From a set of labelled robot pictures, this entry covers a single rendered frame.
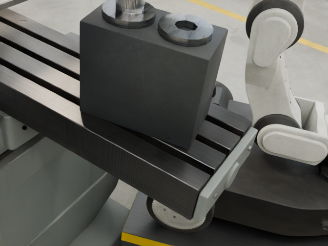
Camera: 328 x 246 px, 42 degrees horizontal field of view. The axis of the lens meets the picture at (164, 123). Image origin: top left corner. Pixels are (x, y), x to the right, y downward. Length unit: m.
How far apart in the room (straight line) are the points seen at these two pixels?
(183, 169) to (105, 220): 0.91
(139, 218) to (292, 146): 0.51
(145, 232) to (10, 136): 0.55
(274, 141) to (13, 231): 0.76
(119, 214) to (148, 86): 0.97
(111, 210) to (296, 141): 0.73
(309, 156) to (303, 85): 1.67
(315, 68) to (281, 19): 2.13
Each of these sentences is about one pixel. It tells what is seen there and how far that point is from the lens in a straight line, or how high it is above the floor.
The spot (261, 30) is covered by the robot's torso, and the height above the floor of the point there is 1.01.
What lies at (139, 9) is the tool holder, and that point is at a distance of 0.71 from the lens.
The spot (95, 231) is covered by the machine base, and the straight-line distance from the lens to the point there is 1.57.
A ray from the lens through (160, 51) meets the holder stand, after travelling 0.66.
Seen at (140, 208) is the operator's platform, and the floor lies 0.40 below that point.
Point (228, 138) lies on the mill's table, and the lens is 0.80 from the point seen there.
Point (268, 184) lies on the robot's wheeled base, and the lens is 1.32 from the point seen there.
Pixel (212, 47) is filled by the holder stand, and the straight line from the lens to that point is 0.68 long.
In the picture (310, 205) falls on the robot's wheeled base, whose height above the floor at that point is 0.57.
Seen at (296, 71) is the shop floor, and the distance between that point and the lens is 3.08.
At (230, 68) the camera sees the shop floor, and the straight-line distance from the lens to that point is 2.91.
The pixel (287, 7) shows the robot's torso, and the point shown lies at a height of 1.07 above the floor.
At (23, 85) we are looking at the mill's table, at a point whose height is 0.97.
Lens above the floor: 1.47
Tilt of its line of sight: 39 degrees down
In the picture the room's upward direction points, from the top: 9 degrees clockwise
